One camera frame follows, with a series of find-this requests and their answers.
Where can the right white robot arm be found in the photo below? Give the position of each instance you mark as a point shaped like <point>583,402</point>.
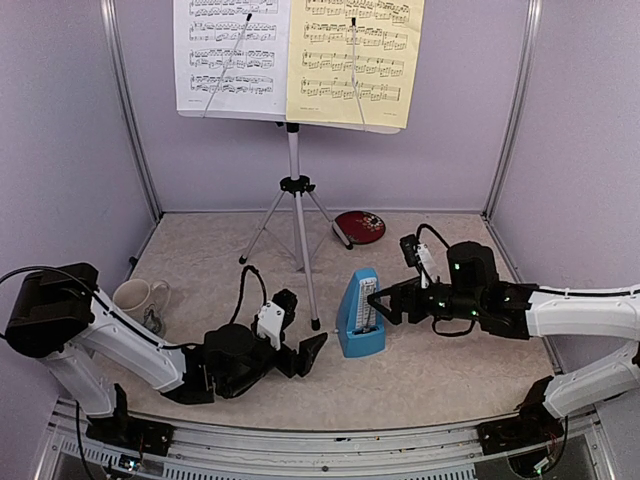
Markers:
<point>522,311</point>

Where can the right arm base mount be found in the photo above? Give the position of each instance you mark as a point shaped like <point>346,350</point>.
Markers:
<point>515,433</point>

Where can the white sheet music page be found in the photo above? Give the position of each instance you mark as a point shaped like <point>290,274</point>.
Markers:
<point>231,58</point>

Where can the front aluminium rail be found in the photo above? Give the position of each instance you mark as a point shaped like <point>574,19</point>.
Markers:
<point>199,450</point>

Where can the cream dragon mug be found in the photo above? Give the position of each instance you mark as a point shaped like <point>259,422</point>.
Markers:
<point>144,302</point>

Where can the white perforated music stand desk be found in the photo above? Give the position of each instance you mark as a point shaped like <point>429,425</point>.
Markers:
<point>350,64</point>

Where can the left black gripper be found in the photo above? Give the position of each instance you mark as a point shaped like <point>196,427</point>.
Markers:
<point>308,351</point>

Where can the red floral plate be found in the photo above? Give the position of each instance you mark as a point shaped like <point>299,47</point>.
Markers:
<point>361,227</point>

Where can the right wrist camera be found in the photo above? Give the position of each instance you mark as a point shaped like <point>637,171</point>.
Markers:
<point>418,256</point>

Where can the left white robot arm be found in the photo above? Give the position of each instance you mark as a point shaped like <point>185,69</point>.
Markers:
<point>61,316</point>

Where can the blue metronome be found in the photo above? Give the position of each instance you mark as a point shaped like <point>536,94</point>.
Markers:
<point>359,326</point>

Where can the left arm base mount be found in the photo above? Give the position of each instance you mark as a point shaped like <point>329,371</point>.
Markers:
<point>143,436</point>

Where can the yellowed sheet music page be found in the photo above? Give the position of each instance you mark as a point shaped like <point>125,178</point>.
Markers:
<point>353,62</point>

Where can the silver tripod stand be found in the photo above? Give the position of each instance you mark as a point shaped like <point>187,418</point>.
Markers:
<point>298,186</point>

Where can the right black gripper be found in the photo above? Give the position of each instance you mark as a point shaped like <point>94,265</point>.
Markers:
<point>408,291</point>

